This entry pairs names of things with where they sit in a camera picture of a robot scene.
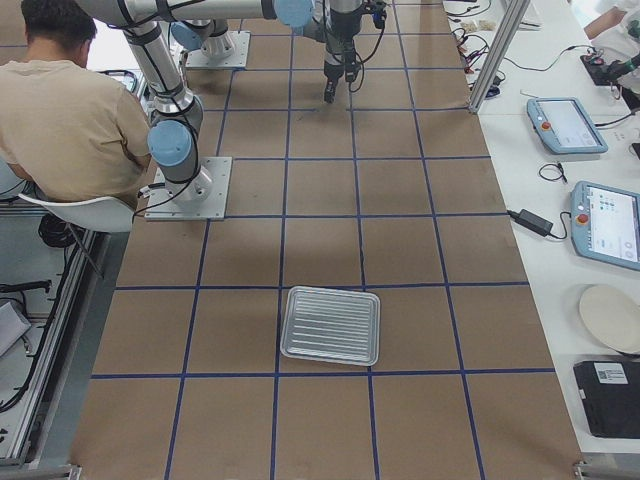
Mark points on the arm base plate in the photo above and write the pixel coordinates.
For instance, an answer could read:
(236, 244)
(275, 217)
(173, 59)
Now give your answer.
(205, 197)
(228, 51)

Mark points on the black flat device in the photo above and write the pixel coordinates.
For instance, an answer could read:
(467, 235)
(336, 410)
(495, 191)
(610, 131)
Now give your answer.
(610, 397)

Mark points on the person in beige shirt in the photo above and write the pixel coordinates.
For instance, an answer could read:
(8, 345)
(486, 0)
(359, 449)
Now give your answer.
(75, 133)

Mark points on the white chair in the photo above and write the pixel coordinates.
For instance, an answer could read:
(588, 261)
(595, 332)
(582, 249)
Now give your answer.
(103, 214)

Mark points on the black power adapter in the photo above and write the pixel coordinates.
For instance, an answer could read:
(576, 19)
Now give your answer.
(531, 221)

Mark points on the blue teach pendant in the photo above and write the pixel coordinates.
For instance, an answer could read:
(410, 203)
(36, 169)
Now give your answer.
(605, 224)
(564, 127)

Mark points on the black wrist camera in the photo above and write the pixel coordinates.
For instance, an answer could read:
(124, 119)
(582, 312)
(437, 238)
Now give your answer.
(377, 10)

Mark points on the silver ribbed metal tray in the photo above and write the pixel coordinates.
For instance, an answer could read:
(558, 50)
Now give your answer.
(331, 325)

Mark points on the far blue teach pendant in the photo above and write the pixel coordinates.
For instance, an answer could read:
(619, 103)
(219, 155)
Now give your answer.
(564, 127)

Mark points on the beige round plate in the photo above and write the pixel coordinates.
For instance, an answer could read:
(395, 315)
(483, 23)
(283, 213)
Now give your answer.
(611, 317)

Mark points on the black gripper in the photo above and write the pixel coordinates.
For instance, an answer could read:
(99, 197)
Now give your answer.
(333, 69)

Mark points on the aluminium frame post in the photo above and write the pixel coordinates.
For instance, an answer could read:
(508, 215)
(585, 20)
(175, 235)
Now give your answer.
(497, 51)

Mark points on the near blue teach pendant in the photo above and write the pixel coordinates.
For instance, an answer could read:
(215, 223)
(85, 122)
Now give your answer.
(605, 224)

